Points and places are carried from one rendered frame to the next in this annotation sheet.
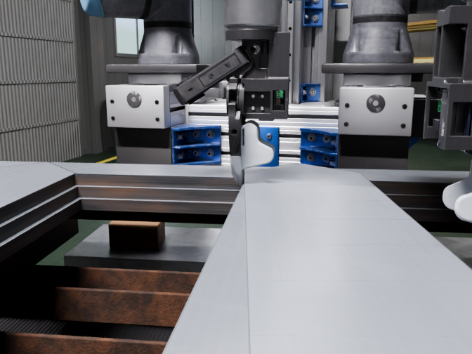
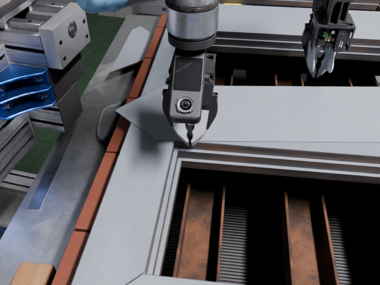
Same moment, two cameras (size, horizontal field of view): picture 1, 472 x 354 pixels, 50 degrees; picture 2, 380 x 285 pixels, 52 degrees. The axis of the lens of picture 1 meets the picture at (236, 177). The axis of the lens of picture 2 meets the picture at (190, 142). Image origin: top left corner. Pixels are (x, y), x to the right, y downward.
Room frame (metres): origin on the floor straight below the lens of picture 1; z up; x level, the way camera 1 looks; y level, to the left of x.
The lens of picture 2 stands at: (0.70, 0.51, 1.33)
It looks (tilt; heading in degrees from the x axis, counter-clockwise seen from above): 42 degrees down; 270
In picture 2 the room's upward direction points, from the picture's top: straight up
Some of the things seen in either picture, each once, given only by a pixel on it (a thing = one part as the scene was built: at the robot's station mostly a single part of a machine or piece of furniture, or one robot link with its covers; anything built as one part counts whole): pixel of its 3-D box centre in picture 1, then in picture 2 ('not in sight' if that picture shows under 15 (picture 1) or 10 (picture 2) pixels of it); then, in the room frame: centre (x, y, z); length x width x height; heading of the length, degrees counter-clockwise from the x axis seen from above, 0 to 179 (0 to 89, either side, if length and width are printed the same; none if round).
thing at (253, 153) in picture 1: (252, 156); (200, 119); (0.68, -0.02, 0.91); 0.06 x 0.03 x 0.09; 83
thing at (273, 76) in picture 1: (257, 76); (192, 64); (0.69, -0.03, 1.02); 0.09 x 0.08 x 0.12; 83
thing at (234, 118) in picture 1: (236, 122); (203, 106); (0.68, 0.00, 0.96); 0.05 x 0.02 x 0.09; 173
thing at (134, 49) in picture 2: not in sight; (143, 47); (0.85, -0.68, 0.70); 0.39 x 0.12 x 0.04; 83
